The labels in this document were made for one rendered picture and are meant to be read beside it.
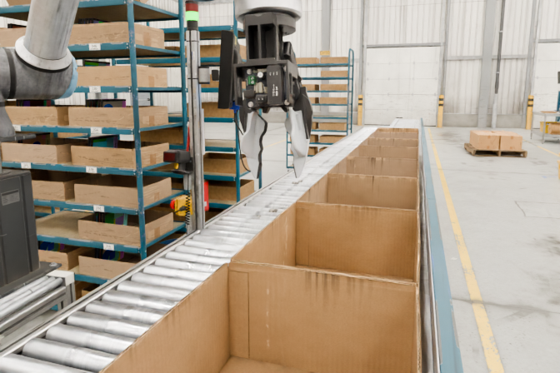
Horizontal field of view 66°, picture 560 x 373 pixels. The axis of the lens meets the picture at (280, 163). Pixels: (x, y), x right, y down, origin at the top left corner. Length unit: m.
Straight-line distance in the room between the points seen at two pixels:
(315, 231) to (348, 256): 0.10
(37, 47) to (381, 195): 1.11
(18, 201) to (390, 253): 1.08
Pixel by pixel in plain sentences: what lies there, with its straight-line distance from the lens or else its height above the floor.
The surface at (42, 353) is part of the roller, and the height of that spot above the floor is 0.74.
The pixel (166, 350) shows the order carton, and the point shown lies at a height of 1.01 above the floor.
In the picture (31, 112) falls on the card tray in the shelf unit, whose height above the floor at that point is 1.21.
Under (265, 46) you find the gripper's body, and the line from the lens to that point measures 0.57.
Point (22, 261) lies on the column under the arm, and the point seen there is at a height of 0.81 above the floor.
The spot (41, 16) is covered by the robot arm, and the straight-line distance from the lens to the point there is 1.37.
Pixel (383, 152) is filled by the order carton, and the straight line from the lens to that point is 2.19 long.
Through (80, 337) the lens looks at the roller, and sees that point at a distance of 1.19.
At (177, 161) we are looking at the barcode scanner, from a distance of 1.71.
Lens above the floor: 1.31
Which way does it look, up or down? 9 degrees down
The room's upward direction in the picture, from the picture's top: straight up
